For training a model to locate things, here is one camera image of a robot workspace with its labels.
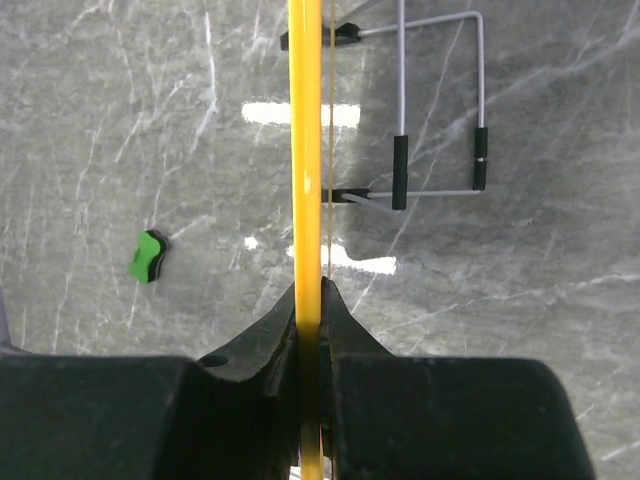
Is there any green whiteboard eraser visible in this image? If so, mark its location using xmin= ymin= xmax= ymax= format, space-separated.
xmin=128 ymin=229 xmax=171 ymax=284

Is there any metal wire board stand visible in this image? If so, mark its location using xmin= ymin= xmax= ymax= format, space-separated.
xmin=279 ymin=0 xmax=489 ymax=211

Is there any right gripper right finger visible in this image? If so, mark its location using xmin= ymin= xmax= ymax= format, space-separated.
xmin=319 ymin=278 xmax=400 ymax=479

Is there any yellow framed whiteboard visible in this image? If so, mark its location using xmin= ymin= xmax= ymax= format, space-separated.
xmin=288 ymin=1 xmax=324 ymax=479

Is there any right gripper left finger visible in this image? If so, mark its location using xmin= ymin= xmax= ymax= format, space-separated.
xmin=199 ymin=287 xmax=300 ymax=479

